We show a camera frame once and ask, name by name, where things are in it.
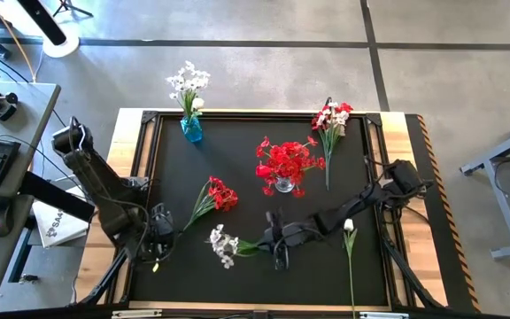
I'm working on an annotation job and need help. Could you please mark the black tripod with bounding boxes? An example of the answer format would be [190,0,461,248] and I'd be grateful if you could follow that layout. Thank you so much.
[52,0,95,19]

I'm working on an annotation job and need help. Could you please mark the black stand bar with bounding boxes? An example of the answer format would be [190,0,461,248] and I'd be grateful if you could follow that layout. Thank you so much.
[15,0,68,47]

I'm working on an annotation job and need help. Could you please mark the red artificial flower bunch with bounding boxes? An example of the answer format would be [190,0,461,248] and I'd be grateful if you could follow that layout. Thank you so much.
[311,101,354,191]
[254,136,327,199]
[182,175,240,231]

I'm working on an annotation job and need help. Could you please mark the black computer mouse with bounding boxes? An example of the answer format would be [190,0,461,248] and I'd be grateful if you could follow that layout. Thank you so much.
[0,199,16,238]

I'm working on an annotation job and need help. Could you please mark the yellow cable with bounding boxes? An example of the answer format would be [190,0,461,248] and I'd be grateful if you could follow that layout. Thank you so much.
[0,0,37,84]

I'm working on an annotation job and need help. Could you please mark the red artificial tulip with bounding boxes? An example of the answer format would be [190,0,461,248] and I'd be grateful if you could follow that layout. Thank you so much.
[254,162,274,181]

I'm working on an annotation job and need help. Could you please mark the black metal table frame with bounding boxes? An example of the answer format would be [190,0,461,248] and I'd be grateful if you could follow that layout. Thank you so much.
[77,109,446,319]

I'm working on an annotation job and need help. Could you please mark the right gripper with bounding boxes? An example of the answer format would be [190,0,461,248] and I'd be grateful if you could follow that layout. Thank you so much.
[257,211,322,270]

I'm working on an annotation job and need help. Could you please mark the grey metal table frame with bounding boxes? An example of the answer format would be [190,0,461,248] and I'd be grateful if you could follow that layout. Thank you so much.
[460,113,510,261]

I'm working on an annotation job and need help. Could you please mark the silver metal bracket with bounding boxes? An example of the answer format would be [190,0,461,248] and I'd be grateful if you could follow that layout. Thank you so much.
[359,311,410,319]
[112,308,163,319]

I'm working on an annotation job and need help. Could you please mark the hazard striped edge strip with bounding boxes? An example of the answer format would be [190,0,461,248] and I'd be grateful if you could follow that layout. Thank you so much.
[405,113,482,314]

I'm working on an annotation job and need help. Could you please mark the clear glass vase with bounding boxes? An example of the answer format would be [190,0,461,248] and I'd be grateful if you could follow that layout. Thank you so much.
[274,175,296,194]

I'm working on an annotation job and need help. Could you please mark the white printed box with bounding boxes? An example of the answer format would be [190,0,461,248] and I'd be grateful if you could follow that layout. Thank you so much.
[31,185,90,249]

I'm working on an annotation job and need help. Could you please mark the black flat bar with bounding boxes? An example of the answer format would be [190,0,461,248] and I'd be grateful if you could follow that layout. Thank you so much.
[18,170,96,223]

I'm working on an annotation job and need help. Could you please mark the blue glass vase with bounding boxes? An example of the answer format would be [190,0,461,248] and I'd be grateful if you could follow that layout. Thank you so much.
[179,113,205,144]

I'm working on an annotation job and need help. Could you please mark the black diagonal frame strut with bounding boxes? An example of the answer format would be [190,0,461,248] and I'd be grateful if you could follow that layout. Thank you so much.
[381,230,444,309]
[77,245,132,307]

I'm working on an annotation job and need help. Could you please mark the white round stand base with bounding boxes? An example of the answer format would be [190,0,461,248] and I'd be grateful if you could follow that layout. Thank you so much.
[42,30,81,58]

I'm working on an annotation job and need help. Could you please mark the black table mat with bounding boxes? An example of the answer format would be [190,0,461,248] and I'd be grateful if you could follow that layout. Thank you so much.
[129,115,391,307]

